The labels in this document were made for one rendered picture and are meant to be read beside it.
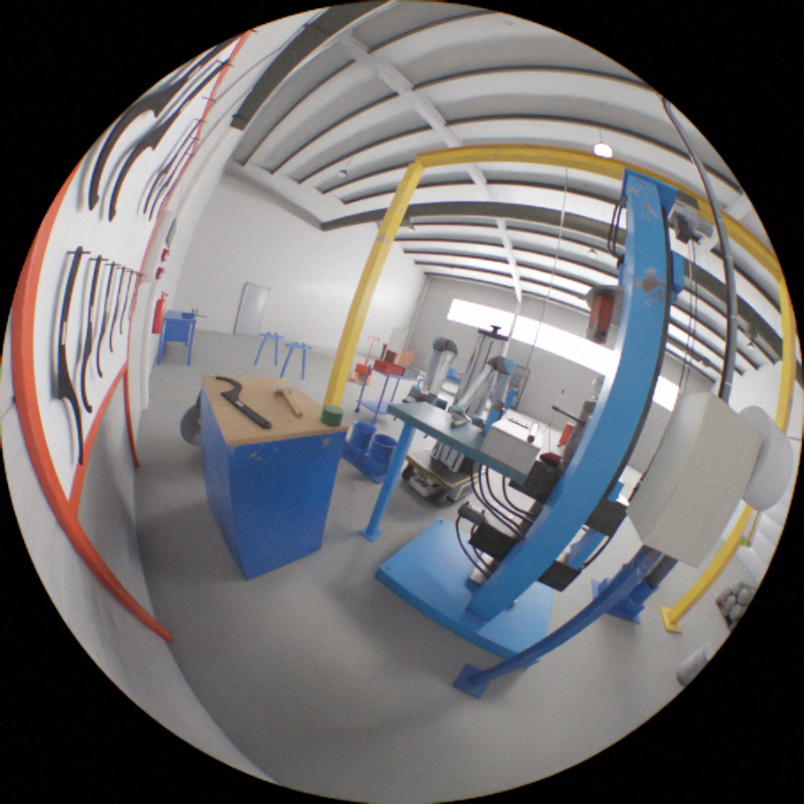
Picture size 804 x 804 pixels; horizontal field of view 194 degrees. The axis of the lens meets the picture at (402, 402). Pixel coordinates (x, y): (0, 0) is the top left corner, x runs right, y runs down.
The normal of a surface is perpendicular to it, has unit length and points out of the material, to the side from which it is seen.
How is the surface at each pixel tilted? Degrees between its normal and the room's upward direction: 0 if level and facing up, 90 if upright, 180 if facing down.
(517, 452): 90
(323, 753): 0
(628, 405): 90
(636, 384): 90
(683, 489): 90
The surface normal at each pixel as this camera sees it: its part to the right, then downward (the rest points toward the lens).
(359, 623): 0.31, -0.92
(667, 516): -0.56, 0.02
